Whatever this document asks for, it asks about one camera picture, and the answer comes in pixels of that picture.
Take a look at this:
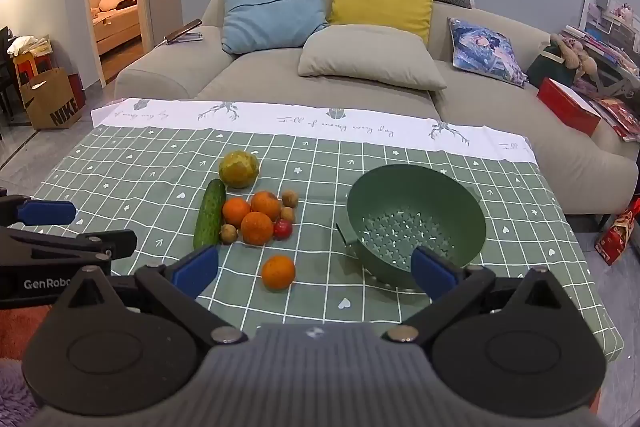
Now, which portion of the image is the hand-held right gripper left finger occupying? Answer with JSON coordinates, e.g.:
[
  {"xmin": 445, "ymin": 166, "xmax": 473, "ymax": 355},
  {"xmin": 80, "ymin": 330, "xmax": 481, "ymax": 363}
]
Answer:
[{"xmin": 47, "ymin": 244, "xmax": 249, "ymax": 345}]

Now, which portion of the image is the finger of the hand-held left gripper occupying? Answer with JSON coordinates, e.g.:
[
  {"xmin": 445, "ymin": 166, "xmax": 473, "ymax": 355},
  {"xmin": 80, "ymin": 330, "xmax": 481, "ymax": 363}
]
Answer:
[
  {"xmin": 0, "ymin": 228, "xmax": 138, "ymax": 261},
  {"xmin": 0, "ymin": 193, "xmax": 77, "ymax": 228}
]

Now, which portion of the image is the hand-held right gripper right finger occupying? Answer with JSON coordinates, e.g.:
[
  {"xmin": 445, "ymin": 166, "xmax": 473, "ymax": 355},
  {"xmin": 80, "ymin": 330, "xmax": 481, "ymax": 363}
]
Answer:
[{"xmin": 381, "ymin": 246, "xmax": 583, "ymax": 344}]

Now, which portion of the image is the green cucumber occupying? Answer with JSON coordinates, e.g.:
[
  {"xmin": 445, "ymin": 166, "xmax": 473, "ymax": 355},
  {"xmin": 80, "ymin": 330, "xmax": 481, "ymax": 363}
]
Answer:
[{"xmin": 193, "ymin": 178, "xmax": 227, "ymax": 251}]

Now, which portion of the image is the orange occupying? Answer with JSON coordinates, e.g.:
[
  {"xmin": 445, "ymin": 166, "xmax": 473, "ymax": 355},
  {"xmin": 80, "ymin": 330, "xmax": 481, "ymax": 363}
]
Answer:
[
  {"xmin": 250, "ymin": 190, "xmax": 282, "ymax": 222},
  {"xmin": 240, "ymin": 211, "xmax": 275, "ymax": 246},
  {"xmin": 222, "ymin": 198, "xmax": 252, "ymax": 228},
  {"xmin": 261, "ymin": 255, "xmax": 297, "ymax": 292}
]

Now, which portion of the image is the green colander bowl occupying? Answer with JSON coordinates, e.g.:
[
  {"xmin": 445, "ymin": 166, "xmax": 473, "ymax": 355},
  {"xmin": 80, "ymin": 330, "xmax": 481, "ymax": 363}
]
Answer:
[{"xmin": 346, "ymin": 164, "xmax": 487, "ymax": 293}]

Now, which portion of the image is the yellow-green pear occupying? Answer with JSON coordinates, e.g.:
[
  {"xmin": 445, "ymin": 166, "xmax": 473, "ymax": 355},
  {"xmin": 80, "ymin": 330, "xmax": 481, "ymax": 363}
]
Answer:
[{"xmin": 218, "ymin": 149, "xmax": 260, "ymax": 188}]

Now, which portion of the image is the brown paper bag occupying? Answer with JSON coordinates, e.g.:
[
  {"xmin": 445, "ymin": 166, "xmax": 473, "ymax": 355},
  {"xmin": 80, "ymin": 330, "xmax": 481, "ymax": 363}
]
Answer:
[{"xmin": 19, "ymin": 68, "xmax": 85, "ymax": 130}]

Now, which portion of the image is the green checked tablecloth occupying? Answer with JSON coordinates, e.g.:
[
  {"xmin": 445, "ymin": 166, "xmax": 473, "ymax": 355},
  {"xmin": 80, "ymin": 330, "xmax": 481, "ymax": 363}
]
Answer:
[{"xmin": 31, "ymin": 97, "xmax": 625, "ymax": 360}]

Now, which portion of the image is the purple fluffy rug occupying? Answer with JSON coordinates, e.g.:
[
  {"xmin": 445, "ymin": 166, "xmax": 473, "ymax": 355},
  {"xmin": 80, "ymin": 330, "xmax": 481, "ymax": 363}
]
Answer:
[{"xmin": 0, "ymin": 357, "xmax": 42, "ymax": 427}]

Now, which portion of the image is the black chair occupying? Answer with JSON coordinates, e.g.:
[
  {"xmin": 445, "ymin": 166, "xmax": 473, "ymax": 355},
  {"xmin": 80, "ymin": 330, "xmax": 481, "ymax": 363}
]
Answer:
[{"xmin": 0, "ymin": 27, "xmax": 22, "ymax": 124}]

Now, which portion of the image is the white plastic bag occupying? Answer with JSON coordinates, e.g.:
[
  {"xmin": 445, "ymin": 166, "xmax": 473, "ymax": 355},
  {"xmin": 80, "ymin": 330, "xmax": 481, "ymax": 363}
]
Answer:
[{"xmin": 7, "ymin": 36, "xmax": 40, "ymax": 56}]

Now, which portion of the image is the red snack bag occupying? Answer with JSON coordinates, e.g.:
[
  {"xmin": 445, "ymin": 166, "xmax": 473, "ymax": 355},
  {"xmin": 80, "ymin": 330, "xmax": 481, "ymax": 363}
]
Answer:
[{"xmin": 595, "ymin": 197, "xmax": 640, "ymax": 265}]

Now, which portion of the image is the beige sofa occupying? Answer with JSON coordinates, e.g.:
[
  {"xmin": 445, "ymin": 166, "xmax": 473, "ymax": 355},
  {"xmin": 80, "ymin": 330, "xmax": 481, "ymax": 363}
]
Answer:
[{"xmin": 114, "ymin": 0, "xmax": 640, "ymax": 215}]

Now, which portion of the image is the bed with white bedding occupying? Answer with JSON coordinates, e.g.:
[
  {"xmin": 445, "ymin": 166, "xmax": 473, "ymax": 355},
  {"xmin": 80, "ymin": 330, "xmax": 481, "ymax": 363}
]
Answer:
[{"xmin": 91, "ymin": 0, "xmax": 141, "ymax": 55}]

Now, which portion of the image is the red box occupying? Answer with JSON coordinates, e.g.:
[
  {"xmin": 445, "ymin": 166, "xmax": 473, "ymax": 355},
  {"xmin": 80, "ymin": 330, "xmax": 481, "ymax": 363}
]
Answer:
[{"xmin": 536, "ymin": 78, "xmax": 601, "ymax": 138}]

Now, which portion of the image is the beige pillow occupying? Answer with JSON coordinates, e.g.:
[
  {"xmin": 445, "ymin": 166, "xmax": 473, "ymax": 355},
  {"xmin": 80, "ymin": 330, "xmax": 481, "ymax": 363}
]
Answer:
[{"xmin": 298, "ymin": 24, "xmax": 447, "ymax": 91}]

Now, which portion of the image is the smartphone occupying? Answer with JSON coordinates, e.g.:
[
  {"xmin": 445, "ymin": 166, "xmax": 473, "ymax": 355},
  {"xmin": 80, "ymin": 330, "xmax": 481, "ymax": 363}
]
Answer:
[{"xmin": 165, "ymin": 19, "xmax": 203, "ymax": 45}]

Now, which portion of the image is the printed picture pillow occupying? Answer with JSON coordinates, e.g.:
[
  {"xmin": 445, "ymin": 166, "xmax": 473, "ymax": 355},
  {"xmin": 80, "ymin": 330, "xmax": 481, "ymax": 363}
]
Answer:
[{"xmin": 448, "ymin": 17, "xmax": 529, "ymax": 88}]

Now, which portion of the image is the dark green bag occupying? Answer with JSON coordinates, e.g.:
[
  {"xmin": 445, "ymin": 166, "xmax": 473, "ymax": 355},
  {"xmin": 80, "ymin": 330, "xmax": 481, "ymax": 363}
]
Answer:
[{"xmin": 526, "ymin": 44, "xmax": 576, "ymax": 88}]

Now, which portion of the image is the beige plush toy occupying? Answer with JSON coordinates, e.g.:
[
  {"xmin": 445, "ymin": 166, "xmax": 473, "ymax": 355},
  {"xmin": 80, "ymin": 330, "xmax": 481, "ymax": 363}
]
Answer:
[{"xmin": 550, "ymin": 33, "xmax": 598, "ymax": 80}]

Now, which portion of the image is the blue pillow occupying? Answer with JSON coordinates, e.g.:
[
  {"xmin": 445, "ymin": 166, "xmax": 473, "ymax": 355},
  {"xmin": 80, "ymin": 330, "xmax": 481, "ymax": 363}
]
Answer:
[{"xmin": 221, "ymin": 0, "xmax": 328, "ymax": 55}]

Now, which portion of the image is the pile of magazines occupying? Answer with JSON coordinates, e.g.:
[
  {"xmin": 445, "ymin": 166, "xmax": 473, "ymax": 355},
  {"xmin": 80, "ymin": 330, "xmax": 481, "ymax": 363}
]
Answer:
[{"xmin": 560, "ymin": 0, "xmax": 640, "ymax": 142}]

